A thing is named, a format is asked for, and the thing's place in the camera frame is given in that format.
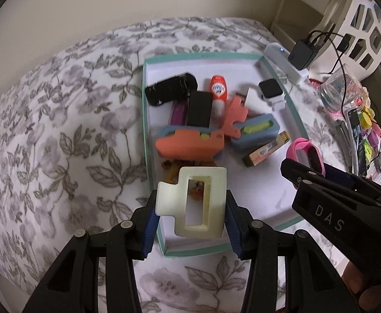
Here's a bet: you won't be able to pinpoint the pink watch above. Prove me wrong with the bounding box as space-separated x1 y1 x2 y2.
285 138 326 178

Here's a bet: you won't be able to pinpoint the pile of colourful small trinkets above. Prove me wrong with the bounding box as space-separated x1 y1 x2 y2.
357 85 381 157

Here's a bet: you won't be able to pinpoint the blue toy base yellow insert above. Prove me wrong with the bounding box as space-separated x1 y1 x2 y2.
231 115 280 152

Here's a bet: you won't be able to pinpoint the smartphone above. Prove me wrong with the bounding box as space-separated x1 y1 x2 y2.
347 107 368 177

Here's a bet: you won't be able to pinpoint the floral blanket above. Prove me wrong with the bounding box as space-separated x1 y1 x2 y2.
0 16 381 313

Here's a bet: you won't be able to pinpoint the black cable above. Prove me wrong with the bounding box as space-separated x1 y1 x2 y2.
308 31 355 105

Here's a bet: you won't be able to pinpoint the black charger cube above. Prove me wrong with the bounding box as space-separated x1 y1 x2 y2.
187 91 214 128

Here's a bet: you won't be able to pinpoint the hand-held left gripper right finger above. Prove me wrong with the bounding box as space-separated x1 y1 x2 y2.
225 190 362 313

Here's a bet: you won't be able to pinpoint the white shelf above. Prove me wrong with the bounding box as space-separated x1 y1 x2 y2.
272 0 347 43

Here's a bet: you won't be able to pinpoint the gold patterned box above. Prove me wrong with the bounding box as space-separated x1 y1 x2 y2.
243 131 290 167

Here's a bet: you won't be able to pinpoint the large orange blue toy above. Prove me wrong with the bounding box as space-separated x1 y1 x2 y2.
156 125 225 167

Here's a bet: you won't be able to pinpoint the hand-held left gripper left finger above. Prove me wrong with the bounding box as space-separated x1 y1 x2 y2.
23 190 161 313

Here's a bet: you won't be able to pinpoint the white lattice basket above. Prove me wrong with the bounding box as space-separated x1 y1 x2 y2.
337 0 381 69

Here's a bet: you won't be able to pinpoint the black toy car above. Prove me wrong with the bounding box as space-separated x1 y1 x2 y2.
145 72 198 106

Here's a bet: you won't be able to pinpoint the metal nail clippers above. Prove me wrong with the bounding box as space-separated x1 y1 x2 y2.
335 119 354 173

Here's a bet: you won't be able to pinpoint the white smartwatch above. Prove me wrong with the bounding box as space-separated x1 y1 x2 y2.
259 79 287 111

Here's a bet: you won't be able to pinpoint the white power strip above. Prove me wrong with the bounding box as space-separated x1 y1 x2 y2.
264 43 308 83

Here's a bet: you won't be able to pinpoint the orange key-shaped toy piece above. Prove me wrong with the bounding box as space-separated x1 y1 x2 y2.
221 95 248 139

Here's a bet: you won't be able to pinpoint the person's right hand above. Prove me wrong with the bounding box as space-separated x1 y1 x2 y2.
342 261 372 305

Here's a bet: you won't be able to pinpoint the purple lighter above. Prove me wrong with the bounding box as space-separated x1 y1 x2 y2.
171 101 188 126

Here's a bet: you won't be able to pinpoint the teal-edged white tray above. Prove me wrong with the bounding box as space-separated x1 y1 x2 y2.
142 52 310 257

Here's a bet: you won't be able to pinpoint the cream hair claw clip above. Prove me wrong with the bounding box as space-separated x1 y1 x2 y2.
156 166 228 238

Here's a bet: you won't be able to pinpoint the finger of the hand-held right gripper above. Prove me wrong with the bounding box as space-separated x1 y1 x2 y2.
323 164 361 184
280 158 325 192

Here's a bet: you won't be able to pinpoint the black power adapter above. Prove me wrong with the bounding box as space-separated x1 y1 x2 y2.
288 39 321 70

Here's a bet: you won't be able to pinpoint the red glue stick tube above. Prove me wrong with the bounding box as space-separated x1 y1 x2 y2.
207 75 228 118

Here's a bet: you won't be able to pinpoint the clear glass cup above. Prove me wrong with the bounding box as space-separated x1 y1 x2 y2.
317 72 360 115

